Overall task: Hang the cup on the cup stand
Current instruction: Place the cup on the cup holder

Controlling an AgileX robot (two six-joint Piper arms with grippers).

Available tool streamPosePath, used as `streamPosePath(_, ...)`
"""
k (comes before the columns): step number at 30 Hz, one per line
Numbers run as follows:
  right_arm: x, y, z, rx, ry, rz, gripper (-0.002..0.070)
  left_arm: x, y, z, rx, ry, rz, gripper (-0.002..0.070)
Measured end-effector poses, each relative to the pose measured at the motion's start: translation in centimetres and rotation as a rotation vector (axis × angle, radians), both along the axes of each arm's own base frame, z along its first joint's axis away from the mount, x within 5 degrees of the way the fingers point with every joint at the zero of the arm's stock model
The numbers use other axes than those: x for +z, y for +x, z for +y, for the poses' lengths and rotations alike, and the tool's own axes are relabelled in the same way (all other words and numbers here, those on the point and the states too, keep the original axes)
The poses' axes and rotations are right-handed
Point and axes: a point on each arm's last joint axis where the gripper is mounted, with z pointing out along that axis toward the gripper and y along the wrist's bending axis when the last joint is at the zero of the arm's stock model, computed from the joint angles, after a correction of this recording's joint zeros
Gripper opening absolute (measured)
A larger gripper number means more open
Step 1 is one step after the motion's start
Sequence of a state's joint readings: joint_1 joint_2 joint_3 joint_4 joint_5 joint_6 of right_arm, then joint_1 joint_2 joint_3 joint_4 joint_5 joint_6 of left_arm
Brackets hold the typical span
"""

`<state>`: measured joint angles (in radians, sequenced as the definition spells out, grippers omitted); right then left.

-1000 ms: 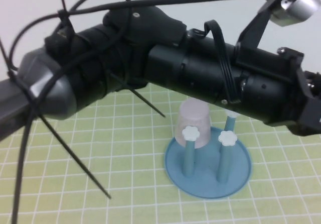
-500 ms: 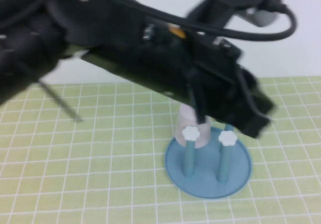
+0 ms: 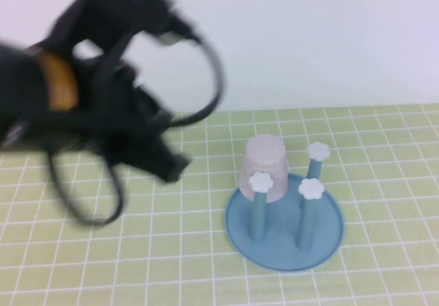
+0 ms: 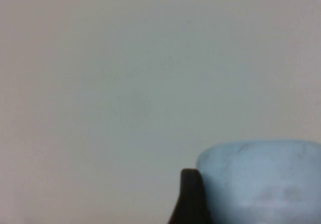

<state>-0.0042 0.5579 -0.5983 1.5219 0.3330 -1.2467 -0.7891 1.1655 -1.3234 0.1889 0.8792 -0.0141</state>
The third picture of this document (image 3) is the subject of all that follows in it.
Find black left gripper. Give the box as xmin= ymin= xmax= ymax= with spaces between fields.
xmin=97 ymin=60 xmax=191 ymax=184

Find pale pink plastic cup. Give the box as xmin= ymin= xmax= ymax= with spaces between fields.
xmin=239 ymin=134 xmax=289 ymax=204

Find blue cup stand white caps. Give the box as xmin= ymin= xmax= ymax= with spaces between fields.
xmin=224 ymin=141 xmax=346 ymax=272

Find black left wrist camera cable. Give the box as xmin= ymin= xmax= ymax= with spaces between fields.
xmin=47 ymin=27 xmax=227 ymax=227

